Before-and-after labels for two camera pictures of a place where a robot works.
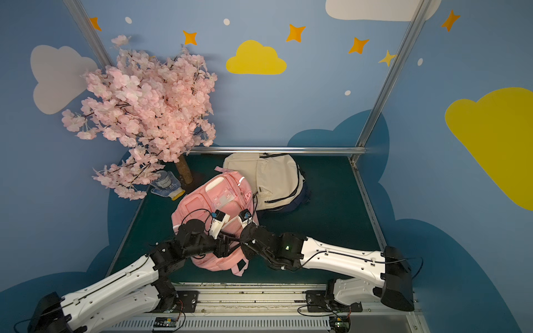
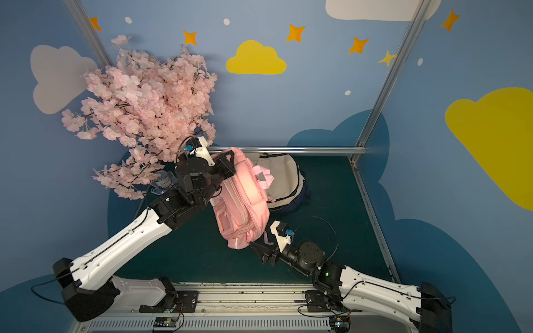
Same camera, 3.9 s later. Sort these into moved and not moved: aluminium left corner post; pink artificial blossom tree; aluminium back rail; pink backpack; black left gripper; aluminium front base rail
Moved: black left gripper; pink backpack
Not moved: pink artificial blossom tree; aluminium left corner post; aluminium back rail; aluminium front base rail
